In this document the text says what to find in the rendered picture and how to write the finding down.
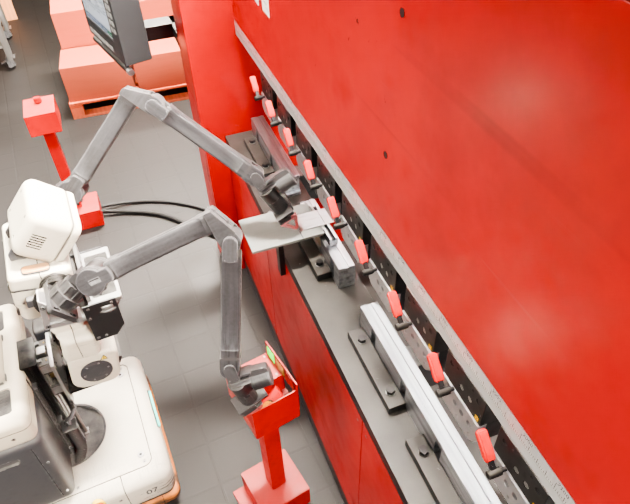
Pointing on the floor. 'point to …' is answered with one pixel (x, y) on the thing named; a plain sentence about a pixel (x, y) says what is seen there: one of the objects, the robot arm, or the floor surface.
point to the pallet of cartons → (80, 67)
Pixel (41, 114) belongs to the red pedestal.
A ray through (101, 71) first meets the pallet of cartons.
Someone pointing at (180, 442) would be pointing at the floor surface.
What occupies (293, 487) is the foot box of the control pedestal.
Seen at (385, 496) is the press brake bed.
